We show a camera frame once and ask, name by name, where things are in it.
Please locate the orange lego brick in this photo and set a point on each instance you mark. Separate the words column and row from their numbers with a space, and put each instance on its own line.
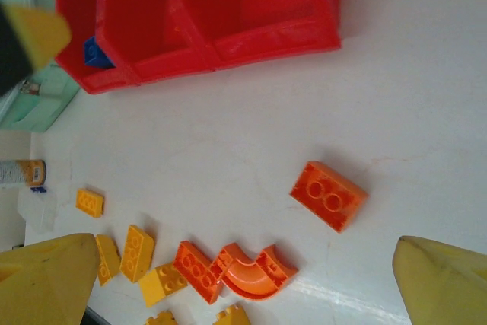
column 327, row 195
column 196, row 271

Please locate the red three-compartment plastic bin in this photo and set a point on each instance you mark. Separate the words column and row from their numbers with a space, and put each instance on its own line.
column 266, row 16

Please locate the mint green zip pouch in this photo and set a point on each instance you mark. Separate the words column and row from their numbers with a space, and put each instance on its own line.
column 38, row 108

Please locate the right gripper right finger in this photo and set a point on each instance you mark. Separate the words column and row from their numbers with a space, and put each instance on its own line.
column 445, row 290

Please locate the blue lego brick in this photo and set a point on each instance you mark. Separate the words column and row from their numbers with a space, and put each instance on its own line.
column 95, row 53

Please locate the yellow sloped lego brick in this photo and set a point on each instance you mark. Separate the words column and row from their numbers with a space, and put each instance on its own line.
column 89, row 203

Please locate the clear plastic piece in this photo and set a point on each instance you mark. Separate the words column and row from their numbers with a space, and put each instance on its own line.
column 38, row 211

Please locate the orange curved lego piece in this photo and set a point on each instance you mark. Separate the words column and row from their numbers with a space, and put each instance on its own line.
column 247, row 283

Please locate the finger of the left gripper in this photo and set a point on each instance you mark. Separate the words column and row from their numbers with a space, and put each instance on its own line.
column 26, row 43

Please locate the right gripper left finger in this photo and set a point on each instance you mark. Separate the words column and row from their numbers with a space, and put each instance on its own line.
column 42, row 287

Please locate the orange capped cylinder container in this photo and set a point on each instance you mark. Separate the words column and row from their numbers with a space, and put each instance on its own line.
column 19, row 173

